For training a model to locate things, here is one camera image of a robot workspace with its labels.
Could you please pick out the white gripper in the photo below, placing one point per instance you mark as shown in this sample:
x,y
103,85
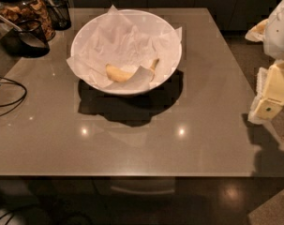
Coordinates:
x,y
278,32

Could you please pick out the yellow banana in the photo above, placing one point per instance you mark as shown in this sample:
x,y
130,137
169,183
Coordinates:
x,y
120,76

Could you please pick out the white bowl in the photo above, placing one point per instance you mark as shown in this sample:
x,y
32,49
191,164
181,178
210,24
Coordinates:
x,y
129,22

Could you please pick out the white paper liner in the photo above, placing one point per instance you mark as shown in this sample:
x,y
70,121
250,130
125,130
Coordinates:
x,y
122,44

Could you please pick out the black mesh pen holder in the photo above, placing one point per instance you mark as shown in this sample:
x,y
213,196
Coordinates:
x,y
58,11

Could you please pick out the black mesh cup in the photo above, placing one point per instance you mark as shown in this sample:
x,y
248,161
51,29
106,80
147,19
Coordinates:
x,y
30,42

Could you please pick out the glass snack jar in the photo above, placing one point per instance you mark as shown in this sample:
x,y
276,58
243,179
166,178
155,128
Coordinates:
x,y
23,10

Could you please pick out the metal spoon handle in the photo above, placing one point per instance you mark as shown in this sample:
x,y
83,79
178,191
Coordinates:
x,y
8,22

